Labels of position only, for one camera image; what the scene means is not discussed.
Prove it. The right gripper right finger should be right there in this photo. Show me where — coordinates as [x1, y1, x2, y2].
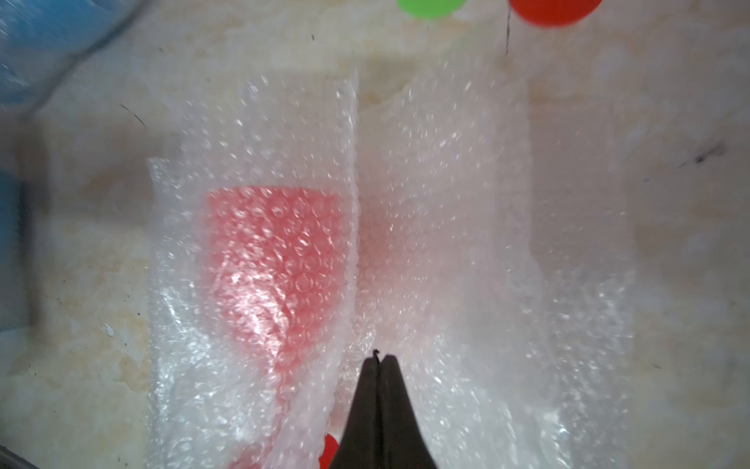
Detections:
[379, 355, 437, 469]

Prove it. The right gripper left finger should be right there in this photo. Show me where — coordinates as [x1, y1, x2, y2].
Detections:
[329, 354, 382, 469]

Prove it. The red glass bundle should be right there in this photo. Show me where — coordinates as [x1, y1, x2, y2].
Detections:
[145, 72, 359, 468]

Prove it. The green glass bundle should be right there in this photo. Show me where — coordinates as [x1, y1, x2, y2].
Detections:
[396, 0, 465, 20]

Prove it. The red plastic wine glass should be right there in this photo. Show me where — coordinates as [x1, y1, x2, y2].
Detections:
[509, 0, 603, 27]

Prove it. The blue glass in bubble wrap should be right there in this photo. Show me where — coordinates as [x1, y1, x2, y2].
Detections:
[1, 0, 145, 111]

